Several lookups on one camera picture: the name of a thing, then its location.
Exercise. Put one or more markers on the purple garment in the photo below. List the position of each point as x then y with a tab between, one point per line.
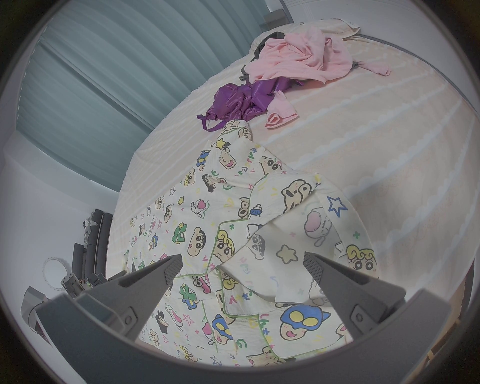
240	99

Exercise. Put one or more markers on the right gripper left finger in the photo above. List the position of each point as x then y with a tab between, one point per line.
150	288

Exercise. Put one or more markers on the grey bedside table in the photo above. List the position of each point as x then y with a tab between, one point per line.
275	18

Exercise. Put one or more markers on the black chest of drawers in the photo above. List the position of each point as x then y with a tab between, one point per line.
97	240

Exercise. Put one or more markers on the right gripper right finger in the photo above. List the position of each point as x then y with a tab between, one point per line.
352	296

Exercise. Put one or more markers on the black garment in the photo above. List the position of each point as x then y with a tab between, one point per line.
268	41

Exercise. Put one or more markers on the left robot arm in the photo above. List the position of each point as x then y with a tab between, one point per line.
71	282

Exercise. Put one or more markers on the blue-green curtain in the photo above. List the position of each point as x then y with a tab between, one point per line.
112	75

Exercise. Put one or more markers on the grey garment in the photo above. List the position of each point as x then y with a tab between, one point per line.
246	72

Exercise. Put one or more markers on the white printed pyjama top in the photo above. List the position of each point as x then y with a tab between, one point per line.
243	210

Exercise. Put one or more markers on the pink garment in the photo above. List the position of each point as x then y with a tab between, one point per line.
300	56

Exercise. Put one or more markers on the bed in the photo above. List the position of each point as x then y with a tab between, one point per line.
375	131

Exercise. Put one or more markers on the cream pillow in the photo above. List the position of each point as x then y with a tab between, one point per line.
333	26

